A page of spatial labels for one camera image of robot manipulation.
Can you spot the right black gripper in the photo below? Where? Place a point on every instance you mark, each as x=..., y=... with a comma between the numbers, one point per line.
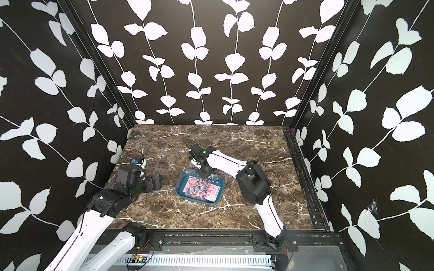
x=203, y=176

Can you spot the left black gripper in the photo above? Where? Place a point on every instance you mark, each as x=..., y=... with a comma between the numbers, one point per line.
x=151, y=186

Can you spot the teal plastic storage box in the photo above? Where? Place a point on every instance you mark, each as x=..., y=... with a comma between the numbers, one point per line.
x=216, y=179

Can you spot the colourful sticker sheet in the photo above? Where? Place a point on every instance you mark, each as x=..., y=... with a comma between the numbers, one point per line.
x=201, y=189

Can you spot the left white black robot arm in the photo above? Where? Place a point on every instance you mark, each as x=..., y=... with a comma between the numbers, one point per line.
x=131, y=181

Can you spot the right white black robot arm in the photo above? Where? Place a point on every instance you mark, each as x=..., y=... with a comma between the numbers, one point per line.
x=254, y=185

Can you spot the small circuit board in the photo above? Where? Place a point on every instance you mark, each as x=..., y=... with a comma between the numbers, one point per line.
x=138, y=259

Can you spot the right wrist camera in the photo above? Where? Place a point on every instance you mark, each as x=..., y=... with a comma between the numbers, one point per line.
x=194, y=152

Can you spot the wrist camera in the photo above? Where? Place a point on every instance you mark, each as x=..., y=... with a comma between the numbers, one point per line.
x=194, y=152
x=139, y=161

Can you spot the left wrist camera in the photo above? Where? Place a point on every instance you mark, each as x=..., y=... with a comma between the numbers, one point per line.
x=139, y=161

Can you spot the black front mounting rail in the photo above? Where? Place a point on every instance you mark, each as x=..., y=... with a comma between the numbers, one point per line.
x=217, y=240

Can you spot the white perforated cable duct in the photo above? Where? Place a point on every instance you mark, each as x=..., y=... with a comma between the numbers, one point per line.
x=223, y=261

